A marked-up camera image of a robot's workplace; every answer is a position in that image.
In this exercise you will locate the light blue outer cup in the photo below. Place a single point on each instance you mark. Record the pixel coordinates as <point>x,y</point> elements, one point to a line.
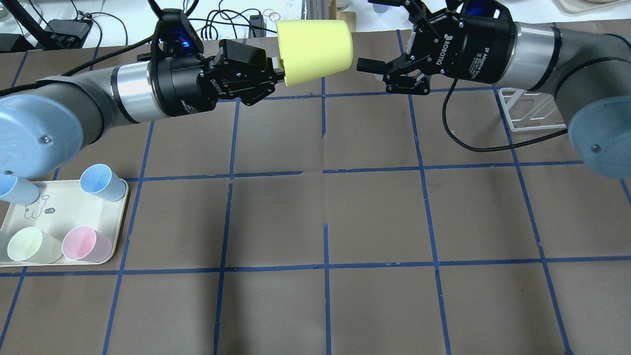
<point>17,190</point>

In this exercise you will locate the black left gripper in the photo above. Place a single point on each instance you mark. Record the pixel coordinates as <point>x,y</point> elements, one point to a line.
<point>178,88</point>

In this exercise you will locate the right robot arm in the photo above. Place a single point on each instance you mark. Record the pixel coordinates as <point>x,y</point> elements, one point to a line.
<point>589,75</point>

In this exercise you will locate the blue cup near tray corner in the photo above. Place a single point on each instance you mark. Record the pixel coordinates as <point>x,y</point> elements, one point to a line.
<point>101,181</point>

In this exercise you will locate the pink plastic cup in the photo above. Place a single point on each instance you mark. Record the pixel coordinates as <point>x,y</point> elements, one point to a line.
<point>83,243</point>

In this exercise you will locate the white wire cup rack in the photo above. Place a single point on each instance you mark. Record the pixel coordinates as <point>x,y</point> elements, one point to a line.
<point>530,111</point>

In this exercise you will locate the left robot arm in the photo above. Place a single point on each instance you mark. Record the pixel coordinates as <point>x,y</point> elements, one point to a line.
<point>45,128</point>

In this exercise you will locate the cream serving tray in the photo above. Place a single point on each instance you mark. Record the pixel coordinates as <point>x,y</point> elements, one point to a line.
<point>63,205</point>

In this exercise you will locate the yellow plastic cup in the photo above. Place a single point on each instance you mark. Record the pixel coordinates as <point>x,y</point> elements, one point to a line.
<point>312,49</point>

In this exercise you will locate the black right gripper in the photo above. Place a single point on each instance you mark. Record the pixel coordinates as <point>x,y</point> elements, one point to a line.
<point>479,49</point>

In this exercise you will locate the pale green plastic cup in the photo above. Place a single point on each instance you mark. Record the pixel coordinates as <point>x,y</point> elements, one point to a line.
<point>33,245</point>

